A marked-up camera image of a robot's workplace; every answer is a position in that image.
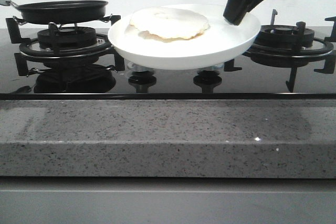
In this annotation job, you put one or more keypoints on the left black pan support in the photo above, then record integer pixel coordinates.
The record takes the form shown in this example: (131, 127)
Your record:
(57, 58)

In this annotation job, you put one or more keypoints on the right silver stove knob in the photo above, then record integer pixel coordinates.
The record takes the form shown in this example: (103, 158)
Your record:
(215, 68)

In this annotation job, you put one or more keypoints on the black gas burner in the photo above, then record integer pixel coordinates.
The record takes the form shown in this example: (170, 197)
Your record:
(277, 36)
(68, 38)

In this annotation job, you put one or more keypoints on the silver stove knob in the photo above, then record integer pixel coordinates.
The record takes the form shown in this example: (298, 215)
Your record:
(138, 68)
(215, 68)

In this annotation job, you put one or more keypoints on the left black gas burner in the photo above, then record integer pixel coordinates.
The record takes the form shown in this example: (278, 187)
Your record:
(68, 38)

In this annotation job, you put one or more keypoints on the black pan support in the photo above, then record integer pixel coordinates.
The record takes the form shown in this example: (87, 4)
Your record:
(57, 58)
(307, 49)

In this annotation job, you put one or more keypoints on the grey cabinet front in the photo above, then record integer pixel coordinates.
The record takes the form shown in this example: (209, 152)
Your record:
(108, 200)

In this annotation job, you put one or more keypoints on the right black pan support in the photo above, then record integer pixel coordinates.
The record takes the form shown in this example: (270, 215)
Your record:
(307, 49)

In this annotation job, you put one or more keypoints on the black glass cooktop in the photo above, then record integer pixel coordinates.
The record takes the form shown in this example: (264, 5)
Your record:
(240, 78)

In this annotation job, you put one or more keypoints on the black frying pan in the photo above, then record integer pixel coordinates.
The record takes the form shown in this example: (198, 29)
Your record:
(60, 12)

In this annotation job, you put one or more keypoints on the right black gas burner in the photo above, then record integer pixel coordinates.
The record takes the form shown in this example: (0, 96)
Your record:
(277, 36)

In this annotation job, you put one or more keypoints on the fried egg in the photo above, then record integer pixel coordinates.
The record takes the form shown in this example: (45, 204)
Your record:
(169, 23)

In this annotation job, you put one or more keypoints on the left silver stove knob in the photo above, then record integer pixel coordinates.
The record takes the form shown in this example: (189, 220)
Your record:
(138, 68)

